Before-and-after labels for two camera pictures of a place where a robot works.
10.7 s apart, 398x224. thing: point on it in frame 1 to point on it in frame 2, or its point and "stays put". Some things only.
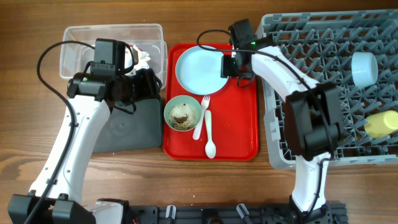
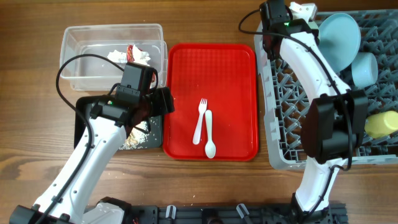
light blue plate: [198, 71] to [339, 38]
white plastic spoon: [210, 147] stays put
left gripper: [149, 86] to [165, 103]
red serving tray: [235, 118] stays put
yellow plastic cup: [381, 124] stays put
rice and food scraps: [183, 116] to [137, 138]
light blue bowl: [364, 68] stays put
